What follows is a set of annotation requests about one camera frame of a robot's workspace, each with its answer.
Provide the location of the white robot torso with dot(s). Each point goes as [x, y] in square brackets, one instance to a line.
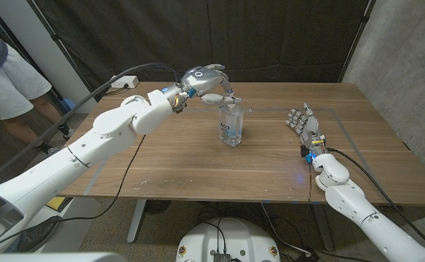
[234, 236]

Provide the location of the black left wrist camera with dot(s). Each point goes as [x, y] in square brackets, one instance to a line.
[179, 103]

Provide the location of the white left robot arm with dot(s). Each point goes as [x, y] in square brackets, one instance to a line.
[89, 145]

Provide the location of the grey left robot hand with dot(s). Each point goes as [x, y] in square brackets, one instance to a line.
[205, 78]

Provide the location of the grey table leg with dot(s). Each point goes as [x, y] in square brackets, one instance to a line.
[323, 225]
[137, 220]

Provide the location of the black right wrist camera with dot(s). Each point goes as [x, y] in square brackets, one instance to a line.
[306, 153]

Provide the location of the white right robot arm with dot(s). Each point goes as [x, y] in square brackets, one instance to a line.
[350, 203]

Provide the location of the clear plastic pump dispenser bottle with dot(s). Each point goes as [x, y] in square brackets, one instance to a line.
[231, 125]

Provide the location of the white flat board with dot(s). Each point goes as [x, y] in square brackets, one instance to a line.
[72, 225]

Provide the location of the black round fan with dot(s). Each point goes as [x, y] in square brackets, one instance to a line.
[158, 206]

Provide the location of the black backdrop stand pole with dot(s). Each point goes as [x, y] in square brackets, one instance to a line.
[356, 40]
[68, 58]

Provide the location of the person in white shorts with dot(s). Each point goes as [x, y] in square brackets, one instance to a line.
[12, 87]

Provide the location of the yellow flat object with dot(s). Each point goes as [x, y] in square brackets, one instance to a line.
[56, 203]

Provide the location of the black floor power adapter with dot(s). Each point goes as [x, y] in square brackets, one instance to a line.
[307, 255]

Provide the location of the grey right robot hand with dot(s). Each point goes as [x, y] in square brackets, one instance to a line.
[310, 127]

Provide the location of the black backdrop curtain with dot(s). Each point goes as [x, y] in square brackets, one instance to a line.
[270, 36]

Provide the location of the black torso electronics box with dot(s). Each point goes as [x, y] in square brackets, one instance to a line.
[221, 257]

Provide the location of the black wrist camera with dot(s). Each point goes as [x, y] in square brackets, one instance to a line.
[306, 153]
[179, 103]

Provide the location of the white power strip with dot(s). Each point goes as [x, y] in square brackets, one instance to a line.
[125, 81]

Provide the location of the blue floor object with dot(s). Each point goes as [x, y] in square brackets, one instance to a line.
[67, 105]

